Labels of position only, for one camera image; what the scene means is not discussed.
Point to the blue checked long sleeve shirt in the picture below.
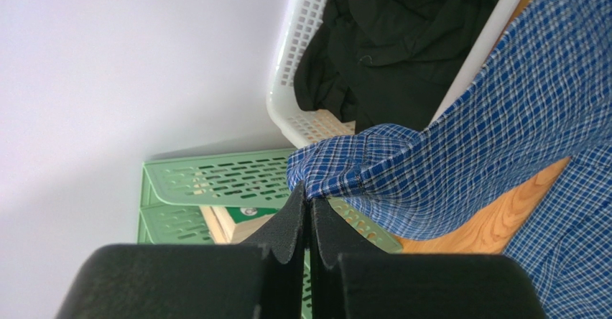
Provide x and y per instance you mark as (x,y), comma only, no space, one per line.
(543,95)

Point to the white plastic basket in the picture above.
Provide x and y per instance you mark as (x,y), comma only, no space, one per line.
(301,21)

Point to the black garment in basket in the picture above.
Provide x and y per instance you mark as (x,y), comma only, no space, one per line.
(377,62)

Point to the green plastic file organizer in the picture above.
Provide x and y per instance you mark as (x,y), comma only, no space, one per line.
(174,189)

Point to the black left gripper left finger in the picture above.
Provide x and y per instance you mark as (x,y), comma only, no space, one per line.
(259,278)

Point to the tan book in organizer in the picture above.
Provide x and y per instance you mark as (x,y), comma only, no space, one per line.
(232,225)

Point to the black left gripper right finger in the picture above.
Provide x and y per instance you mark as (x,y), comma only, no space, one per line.
(352,278)

